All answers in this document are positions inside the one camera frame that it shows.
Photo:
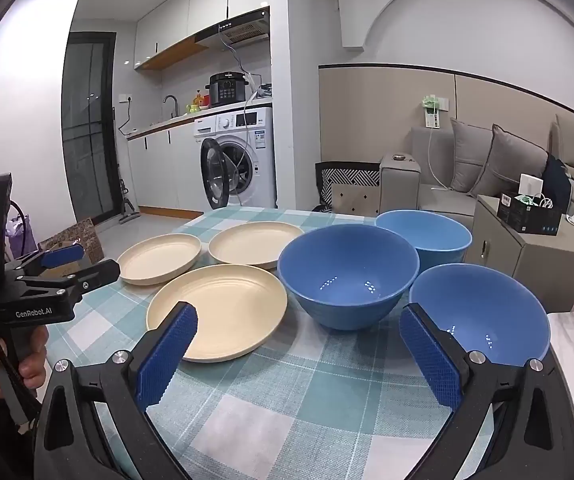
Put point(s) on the black pressure cooker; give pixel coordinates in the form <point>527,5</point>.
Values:
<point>227,90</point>

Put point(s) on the floor mop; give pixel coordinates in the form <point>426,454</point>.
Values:
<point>129,215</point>

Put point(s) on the black box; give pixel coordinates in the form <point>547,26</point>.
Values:
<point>532,220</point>

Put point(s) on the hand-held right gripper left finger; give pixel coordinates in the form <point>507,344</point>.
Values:
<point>167,355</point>

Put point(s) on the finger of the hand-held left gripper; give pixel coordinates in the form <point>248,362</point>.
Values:
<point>62,256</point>
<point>97,272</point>

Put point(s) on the grey sofa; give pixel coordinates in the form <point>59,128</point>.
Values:
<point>442,197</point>

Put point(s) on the dark navy cushion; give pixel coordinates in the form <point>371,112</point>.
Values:
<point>557,180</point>

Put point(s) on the yellow toy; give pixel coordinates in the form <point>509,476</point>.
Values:
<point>194,106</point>

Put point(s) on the beige side cabinet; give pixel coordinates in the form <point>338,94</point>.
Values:
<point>512,265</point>

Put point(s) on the brown patterned cardboard box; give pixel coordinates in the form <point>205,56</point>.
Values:
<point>84,232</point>

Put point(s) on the beige diamond-print cushion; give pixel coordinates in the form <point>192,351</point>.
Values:
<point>357,200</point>

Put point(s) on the cream plate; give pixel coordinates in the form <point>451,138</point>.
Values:
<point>159,257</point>
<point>254,242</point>
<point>227,305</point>

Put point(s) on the white box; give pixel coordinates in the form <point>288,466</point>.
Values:
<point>531,185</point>

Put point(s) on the grey cushion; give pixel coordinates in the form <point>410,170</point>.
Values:
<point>469,155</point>
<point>509,165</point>

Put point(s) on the black glass door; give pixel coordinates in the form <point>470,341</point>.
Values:
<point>87,135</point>

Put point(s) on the purple bag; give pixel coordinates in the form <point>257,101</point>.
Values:
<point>19,240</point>

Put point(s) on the white washing machine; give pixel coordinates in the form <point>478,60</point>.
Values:
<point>257,135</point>

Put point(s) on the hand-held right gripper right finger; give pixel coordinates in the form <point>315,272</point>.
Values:
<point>429,360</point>

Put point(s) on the teal checkered tablecloth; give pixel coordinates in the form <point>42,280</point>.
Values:
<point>292,410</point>

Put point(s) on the white kitchen base cabinets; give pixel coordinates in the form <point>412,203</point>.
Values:
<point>162,170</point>

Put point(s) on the white power strip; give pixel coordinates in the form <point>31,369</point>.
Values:
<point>432,117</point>

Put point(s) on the person's left hand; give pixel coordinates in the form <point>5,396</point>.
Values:
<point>32,370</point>

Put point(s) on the black kitchen faucet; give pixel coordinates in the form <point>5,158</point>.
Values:
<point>174,105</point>

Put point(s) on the white wall cabinets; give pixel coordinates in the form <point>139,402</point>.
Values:
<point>207,0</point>

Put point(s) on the blue bowl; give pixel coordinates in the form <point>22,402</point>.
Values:
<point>432,232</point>
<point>347,270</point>
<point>477,305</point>

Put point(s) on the range hood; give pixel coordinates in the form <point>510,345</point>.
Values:
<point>242,30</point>

